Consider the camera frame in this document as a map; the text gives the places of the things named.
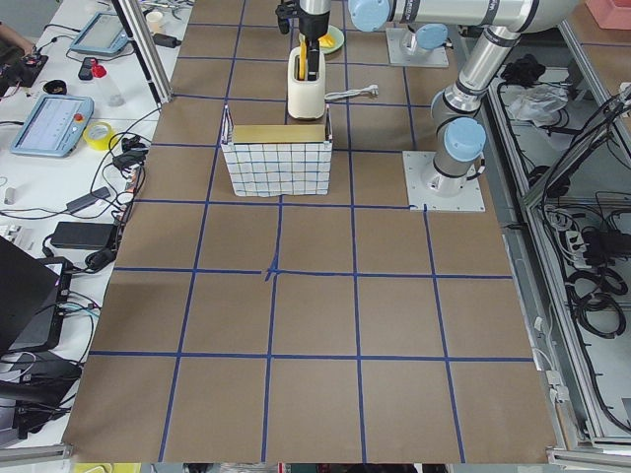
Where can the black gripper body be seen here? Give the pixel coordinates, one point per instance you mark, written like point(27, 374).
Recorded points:
point(311, 27)

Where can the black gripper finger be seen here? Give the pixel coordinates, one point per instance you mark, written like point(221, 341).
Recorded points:
point(304, 58)
point(313, 59)

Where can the white two-slot toaster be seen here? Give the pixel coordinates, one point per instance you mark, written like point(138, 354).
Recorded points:
point(305, 98)

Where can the yellow-crusted bread slice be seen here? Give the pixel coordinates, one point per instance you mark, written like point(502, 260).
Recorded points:
point(298, 73)

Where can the golden triangular pastry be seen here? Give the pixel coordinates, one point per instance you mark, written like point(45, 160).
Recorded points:
point(326, 41)

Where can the light green round plate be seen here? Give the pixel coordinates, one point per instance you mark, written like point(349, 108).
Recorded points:
point(339, 39)

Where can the white blue checkered basket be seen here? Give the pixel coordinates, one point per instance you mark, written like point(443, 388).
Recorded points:
point(266, 160)

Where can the paper cup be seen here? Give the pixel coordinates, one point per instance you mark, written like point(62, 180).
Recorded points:
point(156, 22)

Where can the clear red-capped bottle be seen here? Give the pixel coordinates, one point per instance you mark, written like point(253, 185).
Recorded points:
point(109, 89)

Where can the upper blue teach pendant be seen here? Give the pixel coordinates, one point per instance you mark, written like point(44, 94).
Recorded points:
point(103, 35)

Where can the blue teach pendant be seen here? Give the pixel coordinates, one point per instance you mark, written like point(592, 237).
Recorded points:
point(54, 126)
point(103, 35)

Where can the yellow tape roll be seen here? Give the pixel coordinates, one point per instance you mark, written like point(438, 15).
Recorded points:
point(99, 136)

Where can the crumpled white plastic bag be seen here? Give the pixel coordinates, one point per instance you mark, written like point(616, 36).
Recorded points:
point(540, 105)

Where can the black round bowl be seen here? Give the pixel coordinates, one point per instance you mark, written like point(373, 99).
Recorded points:
point(55, 87)

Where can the lower blue teach pendant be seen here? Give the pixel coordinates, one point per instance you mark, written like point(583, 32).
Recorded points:
point(54, 126)

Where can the pink box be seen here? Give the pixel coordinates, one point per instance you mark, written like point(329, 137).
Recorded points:
point(611, 14)

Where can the black power adapter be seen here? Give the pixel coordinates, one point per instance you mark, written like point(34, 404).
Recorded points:
point(78, 235)

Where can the black laptop computer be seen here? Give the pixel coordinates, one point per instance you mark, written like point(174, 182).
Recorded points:
point(32, 293)

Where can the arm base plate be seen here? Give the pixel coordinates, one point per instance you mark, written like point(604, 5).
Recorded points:
point(428, 190)
point(416, 49)

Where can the aluminium frame post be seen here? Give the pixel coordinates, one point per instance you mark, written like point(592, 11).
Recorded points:
point(134, 23)

